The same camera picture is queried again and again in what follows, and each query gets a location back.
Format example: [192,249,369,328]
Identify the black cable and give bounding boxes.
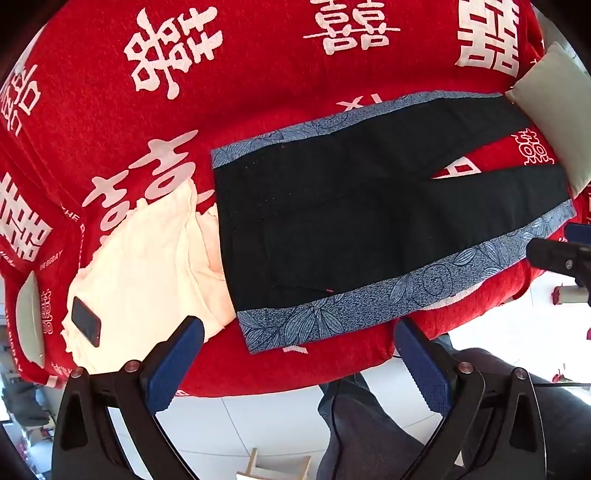
[327,377,348,480]

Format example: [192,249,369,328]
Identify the cream cloth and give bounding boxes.
[60,178,236,374]

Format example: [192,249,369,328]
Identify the black pants with blue trim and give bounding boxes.
[211,91,577,355]

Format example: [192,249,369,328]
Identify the person's grey trouser leg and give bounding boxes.
[316,335,591,480]

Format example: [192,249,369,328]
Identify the pale green pillow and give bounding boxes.
[505,41,591,199]
[15,271,47,369]

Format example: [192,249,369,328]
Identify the red printed blanket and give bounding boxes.
[0,0,591,398]

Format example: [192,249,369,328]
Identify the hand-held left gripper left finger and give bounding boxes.
[51,315,206,480]

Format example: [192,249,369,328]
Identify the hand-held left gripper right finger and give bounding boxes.
[394,318,548,480]

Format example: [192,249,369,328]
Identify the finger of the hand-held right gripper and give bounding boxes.
[526,223,591,308]

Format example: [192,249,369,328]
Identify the black phone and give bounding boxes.
[71,296,103,348]

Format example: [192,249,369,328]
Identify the wooden stool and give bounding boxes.
[235,448,312,480]

